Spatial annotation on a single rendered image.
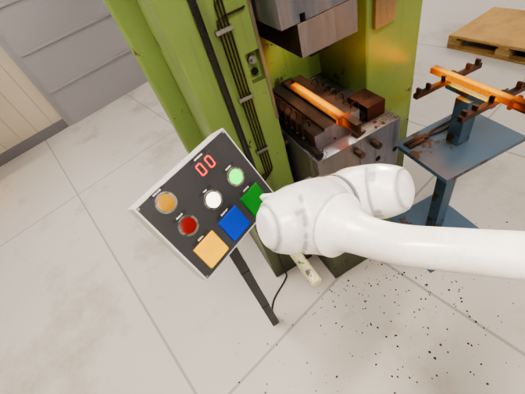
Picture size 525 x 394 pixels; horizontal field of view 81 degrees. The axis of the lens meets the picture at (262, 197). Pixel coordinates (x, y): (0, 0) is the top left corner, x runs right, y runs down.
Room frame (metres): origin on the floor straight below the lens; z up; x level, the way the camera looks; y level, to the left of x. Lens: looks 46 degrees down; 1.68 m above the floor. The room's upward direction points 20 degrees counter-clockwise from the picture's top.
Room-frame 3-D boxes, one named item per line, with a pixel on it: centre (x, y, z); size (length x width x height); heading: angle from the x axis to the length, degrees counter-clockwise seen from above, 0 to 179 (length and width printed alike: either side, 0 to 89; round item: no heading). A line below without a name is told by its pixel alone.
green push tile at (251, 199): (0.65, 0.03, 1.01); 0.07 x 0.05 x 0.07; 127
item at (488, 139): (0.88, -0.87, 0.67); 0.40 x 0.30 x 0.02; 99
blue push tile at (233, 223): (0.59, 0.11, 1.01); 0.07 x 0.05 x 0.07; 127
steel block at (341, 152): (1.12, -0.36, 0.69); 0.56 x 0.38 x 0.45; 12
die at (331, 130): (1.10, -0.31, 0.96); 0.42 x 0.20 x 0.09; 12
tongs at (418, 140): (0.99, -0.98, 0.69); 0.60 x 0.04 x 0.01; 100
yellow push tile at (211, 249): (0.53, 0.19, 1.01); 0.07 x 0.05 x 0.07; 127
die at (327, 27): (1.10, -0.31, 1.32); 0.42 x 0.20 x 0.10; 12
